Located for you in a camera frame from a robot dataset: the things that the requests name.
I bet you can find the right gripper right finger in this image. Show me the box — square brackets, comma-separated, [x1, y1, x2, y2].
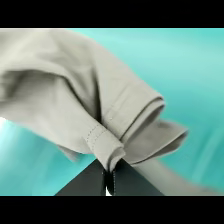
[111, 158, 165, 197]

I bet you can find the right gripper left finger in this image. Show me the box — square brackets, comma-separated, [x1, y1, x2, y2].
[55, 158, 107, 197]

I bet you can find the beige shirt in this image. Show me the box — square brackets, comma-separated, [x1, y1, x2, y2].
[0, 28, 224, 197]

